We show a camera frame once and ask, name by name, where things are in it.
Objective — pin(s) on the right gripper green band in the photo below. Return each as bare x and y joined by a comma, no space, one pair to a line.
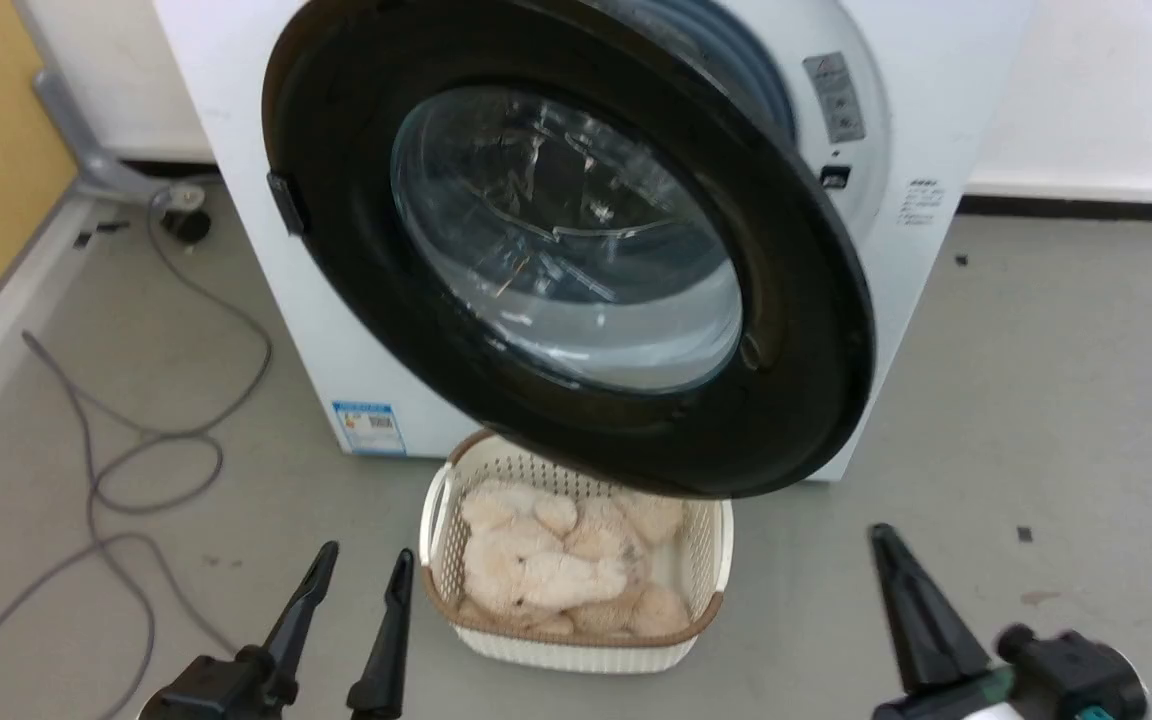
1006,702

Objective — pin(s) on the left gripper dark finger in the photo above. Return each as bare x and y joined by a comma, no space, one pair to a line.
388,650
286,640

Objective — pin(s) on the white front-load washing machine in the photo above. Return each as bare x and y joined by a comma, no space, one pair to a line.
346,350

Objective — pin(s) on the black round glass washer door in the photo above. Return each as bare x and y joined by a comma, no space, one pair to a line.
816,350

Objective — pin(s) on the beige plush teddy toy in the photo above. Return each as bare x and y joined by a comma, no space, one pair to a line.
536,580

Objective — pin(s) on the white perforated laundry basket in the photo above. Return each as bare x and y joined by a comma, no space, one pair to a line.
576,655

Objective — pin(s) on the blue white energy label sticker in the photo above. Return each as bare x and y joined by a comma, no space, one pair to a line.
369,428

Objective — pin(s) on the grey washer instruction sticker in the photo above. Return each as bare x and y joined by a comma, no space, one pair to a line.
834,95

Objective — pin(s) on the grey rubber drum gasket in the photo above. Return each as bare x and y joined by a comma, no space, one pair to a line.
751,70

